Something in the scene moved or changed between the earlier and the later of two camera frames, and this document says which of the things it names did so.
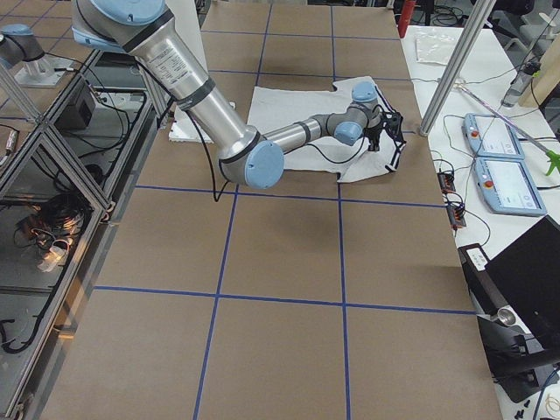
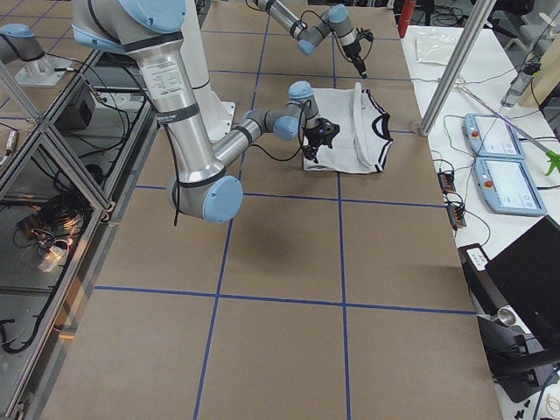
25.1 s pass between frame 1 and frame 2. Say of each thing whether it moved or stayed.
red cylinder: stayed
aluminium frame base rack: stayed
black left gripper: moved
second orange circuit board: stayed
